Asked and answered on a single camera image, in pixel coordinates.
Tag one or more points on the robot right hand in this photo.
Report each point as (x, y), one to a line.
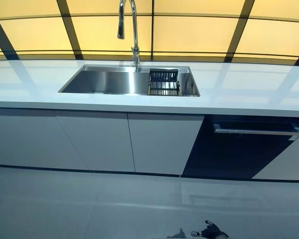
(214, 232)

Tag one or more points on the yellow window with dark frame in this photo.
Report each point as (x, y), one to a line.
(39, 32)

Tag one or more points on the black dish drying rack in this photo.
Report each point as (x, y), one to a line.
(164, 87)

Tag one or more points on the white cabinet door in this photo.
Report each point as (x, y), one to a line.
(27, 142)
(102, 142)
(164, 142)

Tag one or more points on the stainless steel sink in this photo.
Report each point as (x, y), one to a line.
(109, 82)

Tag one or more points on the chrome kitchen faucet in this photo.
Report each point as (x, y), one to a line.
(136, 56)

